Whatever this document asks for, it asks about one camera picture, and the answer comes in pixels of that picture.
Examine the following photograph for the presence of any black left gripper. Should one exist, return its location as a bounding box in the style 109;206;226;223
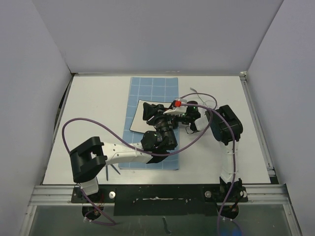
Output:
143;102;177;147

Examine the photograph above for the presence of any square white plate black rim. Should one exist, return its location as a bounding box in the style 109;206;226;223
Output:
129;100;171;134

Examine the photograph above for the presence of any blue checked cloth napkin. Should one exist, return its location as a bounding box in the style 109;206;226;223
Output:
118;77;179;171

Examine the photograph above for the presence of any clear wine glass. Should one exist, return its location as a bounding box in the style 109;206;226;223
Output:
200;98;218;109

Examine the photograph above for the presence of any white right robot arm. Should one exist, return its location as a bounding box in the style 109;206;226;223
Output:
175;100;243;201

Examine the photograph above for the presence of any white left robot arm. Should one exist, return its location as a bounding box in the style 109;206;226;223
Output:
69;101;181;202

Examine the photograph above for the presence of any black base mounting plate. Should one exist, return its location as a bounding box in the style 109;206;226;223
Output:
71;183;248;217

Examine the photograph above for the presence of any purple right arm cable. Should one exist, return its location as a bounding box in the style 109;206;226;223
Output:
187;103;241;222

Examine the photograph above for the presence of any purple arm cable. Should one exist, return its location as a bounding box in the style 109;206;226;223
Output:
62;92;220;226
187;103;241;222

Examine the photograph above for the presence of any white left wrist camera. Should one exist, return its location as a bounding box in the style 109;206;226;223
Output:
163;98;187;116

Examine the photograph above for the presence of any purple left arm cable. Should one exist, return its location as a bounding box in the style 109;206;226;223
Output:
62;92;220;226

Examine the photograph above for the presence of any aluminium frame rail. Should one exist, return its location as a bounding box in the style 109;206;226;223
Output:
239;71;302;236

